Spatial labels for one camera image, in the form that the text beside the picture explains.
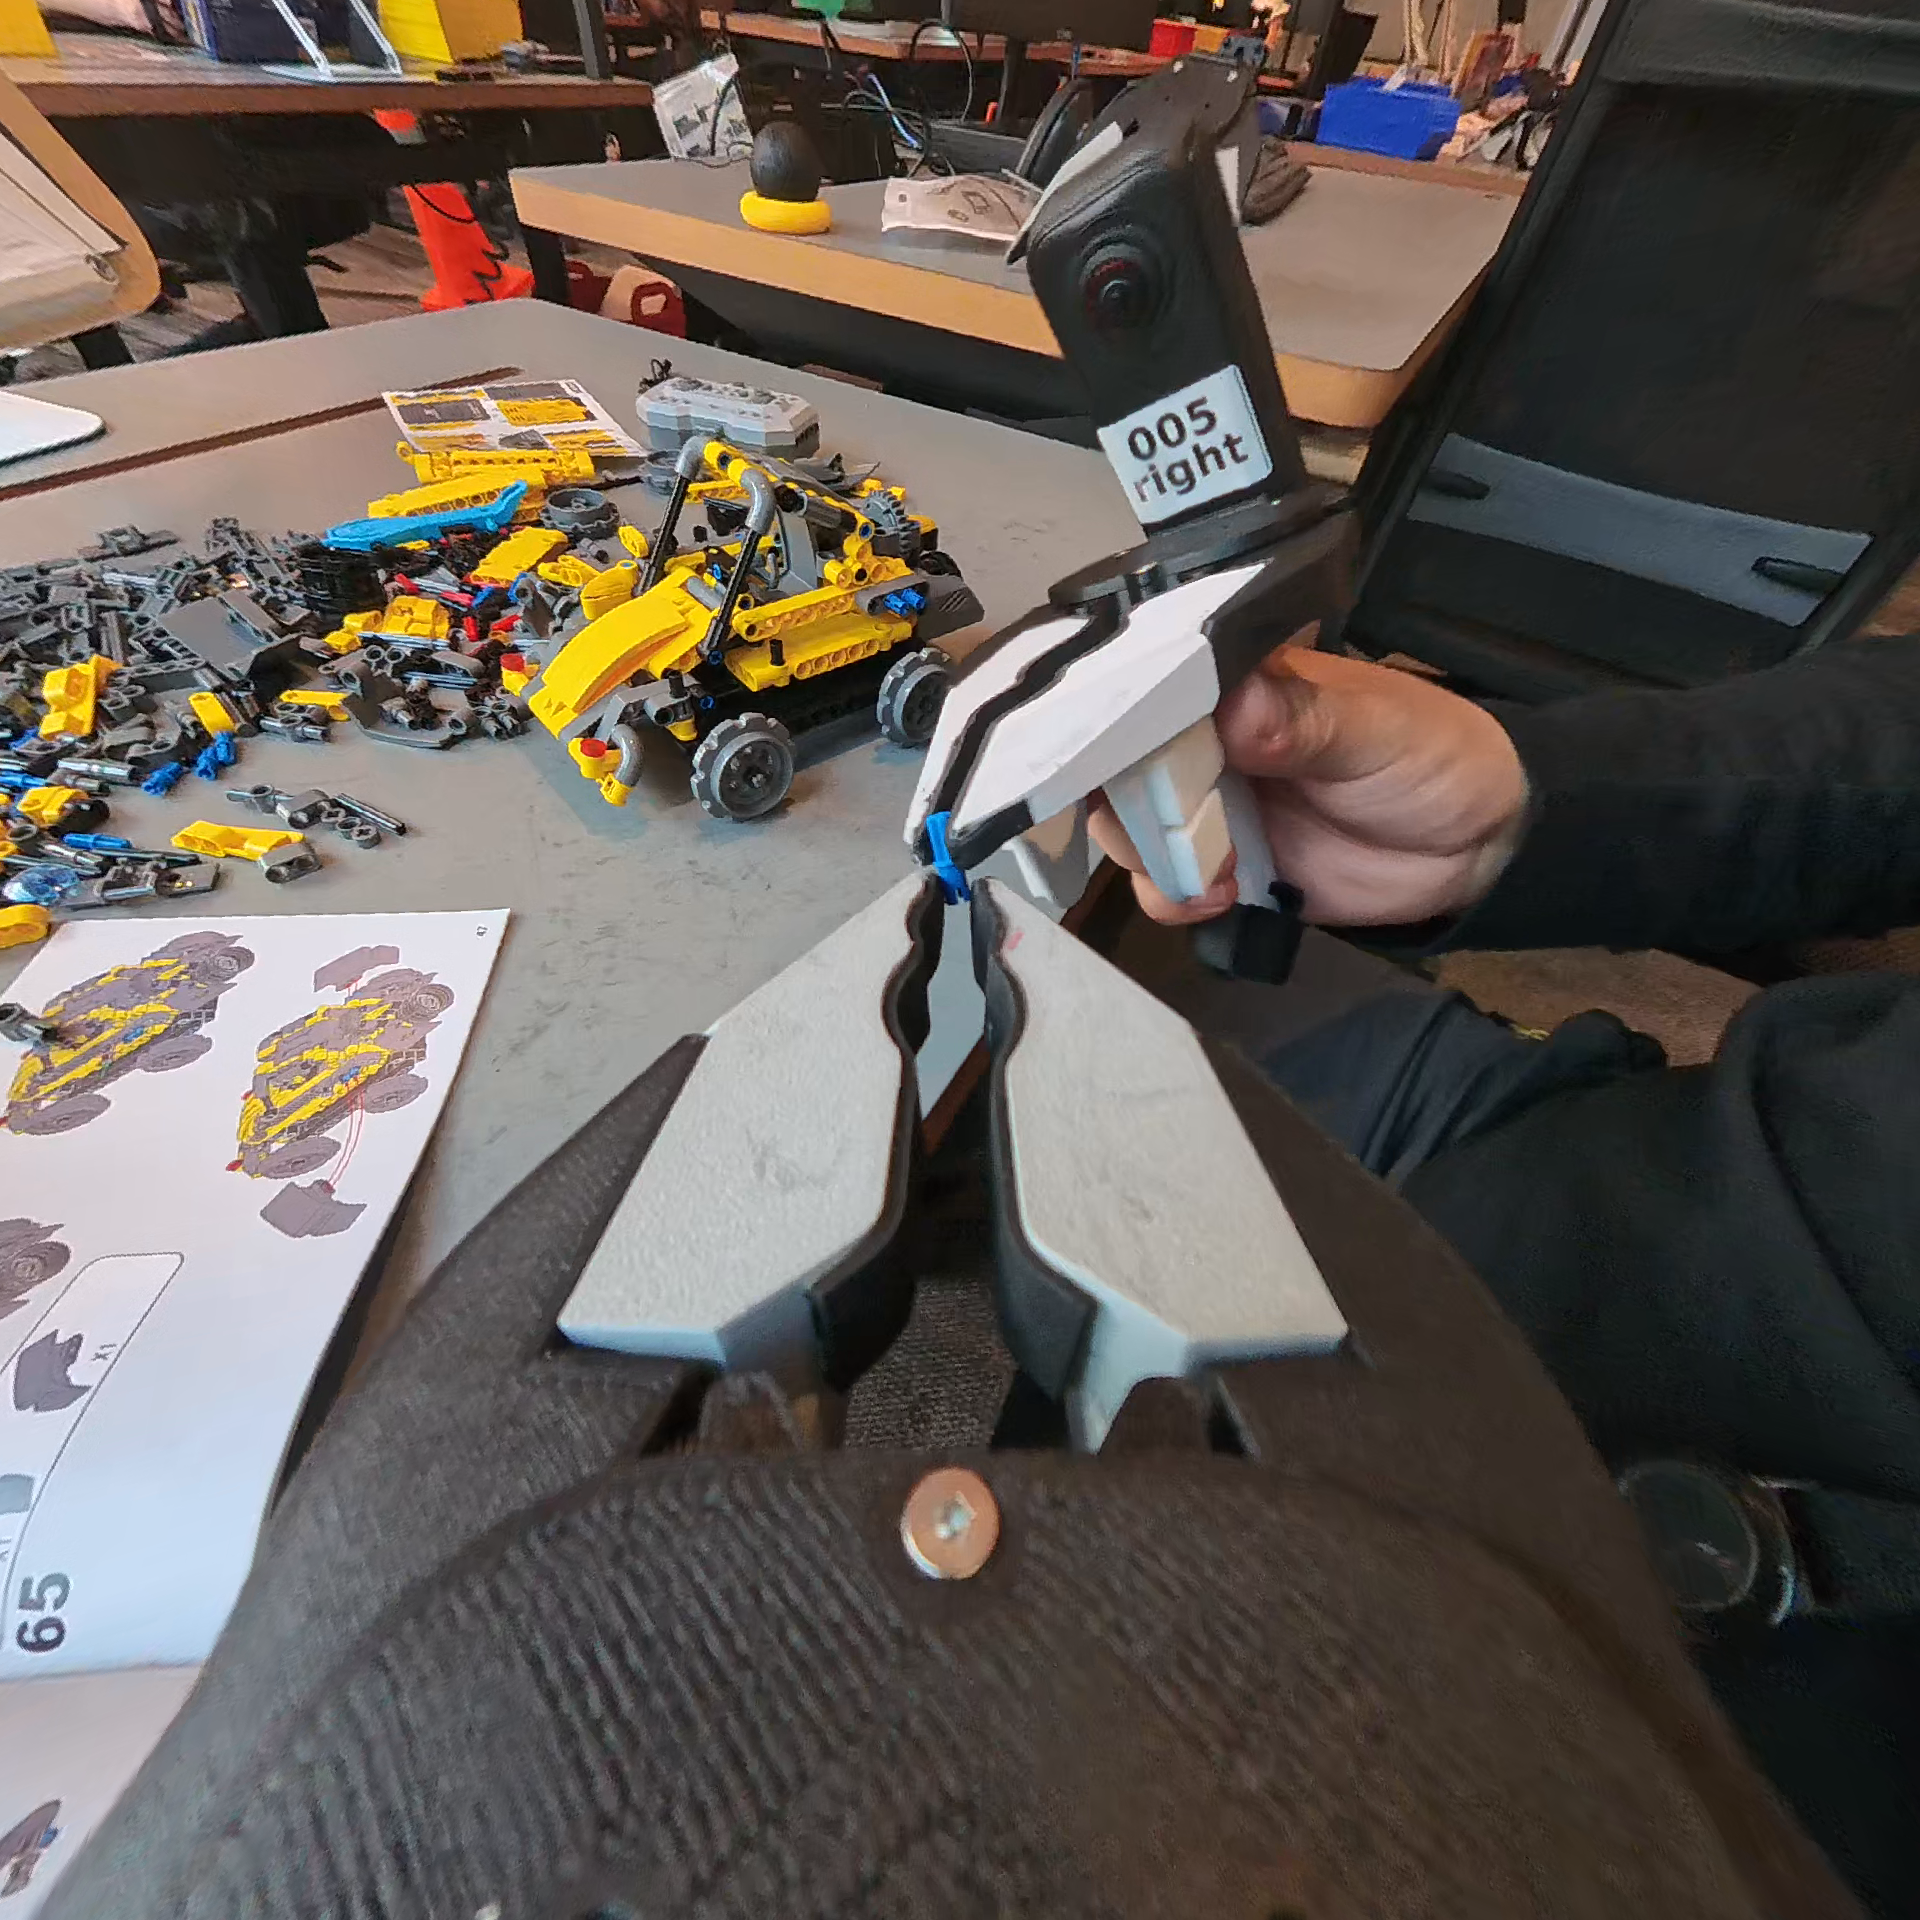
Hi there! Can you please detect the idle black grey gripper device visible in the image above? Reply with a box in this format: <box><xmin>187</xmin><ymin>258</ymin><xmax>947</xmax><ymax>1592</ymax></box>
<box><xmin>1014</xmin><ymin>36</ymin><xmax>1318</xmax><ymax>231</ymax></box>

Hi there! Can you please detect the blue storage bin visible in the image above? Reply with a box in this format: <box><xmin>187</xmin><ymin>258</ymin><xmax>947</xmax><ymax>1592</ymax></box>
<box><xmin>1318</xmin><ymin>74</ymin><xmax>1468</xmax><ymax>160</ymax></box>

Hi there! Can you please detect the grey desk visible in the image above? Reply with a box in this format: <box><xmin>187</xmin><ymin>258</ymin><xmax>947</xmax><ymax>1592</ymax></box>
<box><xmin>0</xmin><ymin>296</ymin><xmax>1156</xmax><ymax>1801</ymax></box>

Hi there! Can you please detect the grey brick battery box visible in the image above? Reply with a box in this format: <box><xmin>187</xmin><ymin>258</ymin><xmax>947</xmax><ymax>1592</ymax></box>
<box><xmin>636</xmin><ymin>372</ymin><xmax>827</xmax><ymax>462</ymax></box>

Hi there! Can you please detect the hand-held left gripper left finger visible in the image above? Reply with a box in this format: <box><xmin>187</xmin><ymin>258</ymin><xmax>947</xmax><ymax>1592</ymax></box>
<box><xmin>559</xmin><ymin>873</ymin><xmax>940</xmax><ymax>1390</ymax></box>

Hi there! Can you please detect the wooden document stand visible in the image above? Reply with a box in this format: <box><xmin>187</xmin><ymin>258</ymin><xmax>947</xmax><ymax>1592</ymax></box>
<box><xmin>0</xmin><ymin>74</ymin><xmax>161</xmax><ymax>471</ymax></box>

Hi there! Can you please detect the wood rimmed grey table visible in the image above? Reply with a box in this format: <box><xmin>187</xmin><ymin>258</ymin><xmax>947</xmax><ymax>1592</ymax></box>
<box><xmin>511</xmin><ymin>141</ymin><xmax>1527</xmax><ymax>431</ymax></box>

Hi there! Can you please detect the person's right forearm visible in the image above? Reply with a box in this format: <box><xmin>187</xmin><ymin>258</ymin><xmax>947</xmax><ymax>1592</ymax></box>
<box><xmin>1478</xmin><ymin>630</ymin><xmax>1920</xmax><ymax>992</ymax></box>

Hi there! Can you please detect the yellow grey sticker sheet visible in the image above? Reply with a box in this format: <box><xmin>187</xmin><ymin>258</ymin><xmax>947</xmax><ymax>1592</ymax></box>
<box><xmin>382</xmin><ymin>375</ymin><xmax>643</xmax><ymax>462</ymax></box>

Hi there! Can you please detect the paper sheet with drawings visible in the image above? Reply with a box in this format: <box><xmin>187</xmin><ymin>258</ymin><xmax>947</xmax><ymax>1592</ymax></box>
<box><xmin>880</xmin><ymin>174</ymin><xmax>1040</xmax><ymax>244</ymax></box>

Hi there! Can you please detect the yellow brick toy car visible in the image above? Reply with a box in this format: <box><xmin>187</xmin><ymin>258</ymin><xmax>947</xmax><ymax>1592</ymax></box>
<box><xmin>527</xmin><ymin>431</ymin><xmax>988</xmax><ymax>825</ymax></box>

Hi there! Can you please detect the bundle of yellow beams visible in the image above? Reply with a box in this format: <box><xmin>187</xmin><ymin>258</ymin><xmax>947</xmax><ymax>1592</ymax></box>
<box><xmin>395</xmin><ymin>424</ymin><xmax>603</xmax><ymax>521</ymax></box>

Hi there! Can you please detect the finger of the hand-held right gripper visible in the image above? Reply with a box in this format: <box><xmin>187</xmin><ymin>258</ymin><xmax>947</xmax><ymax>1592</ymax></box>
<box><xmin>944</xmin><ymin>604</ymin><xmax>1226</xmax><ymax>868</ymax></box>
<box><xmin>904</xmin><ymin>612</ymin><xmax>1123</xmax><ymax>860</ymax></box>

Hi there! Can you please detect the pile of small brick parts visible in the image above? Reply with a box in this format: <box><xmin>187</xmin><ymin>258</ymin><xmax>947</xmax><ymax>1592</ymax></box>
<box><xmin>0</xmin><ymin>513</ymin><xmax>602</xmax><ymax>950</ymax></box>

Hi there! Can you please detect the black white printed leaflet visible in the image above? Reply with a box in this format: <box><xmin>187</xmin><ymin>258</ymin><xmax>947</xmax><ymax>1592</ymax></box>
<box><xmin>652</xmin><ymin>49</ymin><xmax>753</xmax><ymax>160</ymax></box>

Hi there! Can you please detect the open instruction booklet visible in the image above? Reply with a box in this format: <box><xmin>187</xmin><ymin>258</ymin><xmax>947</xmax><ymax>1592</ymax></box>
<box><xmin>0</xmin><ymin>905</ymin><xmax>512</xmax><ymax>1901</ymax></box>

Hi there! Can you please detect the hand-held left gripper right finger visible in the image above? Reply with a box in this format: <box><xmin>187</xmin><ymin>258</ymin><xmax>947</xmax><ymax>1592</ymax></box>
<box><xmin>969</xmin><ymin>882</ymin><xmax>1353</xmax><ymax>1453</ymax></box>

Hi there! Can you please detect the black office chair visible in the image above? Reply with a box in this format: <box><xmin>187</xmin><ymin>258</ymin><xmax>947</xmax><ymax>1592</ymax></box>
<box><xmin>1342</xmin><ymin>0</ymin><xmax>1920</xmax><ymax>705</ymax></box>

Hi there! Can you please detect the black ball on yellow ring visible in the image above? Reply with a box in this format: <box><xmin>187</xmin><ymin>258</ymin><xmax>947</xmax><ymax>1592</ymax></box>
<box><xmin>738</xmin><ymin>119</ymin><xmax>839</xmax><ymax>240</ymax></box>

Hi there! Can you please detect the yellow storage bin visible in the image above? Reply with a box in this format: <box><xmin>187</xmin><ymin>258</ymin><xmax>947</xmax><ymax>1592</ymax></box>
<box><xmin>372</xmin><ymin>0</ymin><xmax>522</xmax><ymax>66</ymax></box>

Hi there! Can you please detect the person's right hand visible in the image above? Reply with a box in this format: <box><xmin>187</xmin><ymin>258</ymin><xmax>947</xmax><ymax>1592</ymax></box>
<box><xmin>1088</xmin><ymin>644</ymin><xmax>1532</xmax><ymax>927</ymax></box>

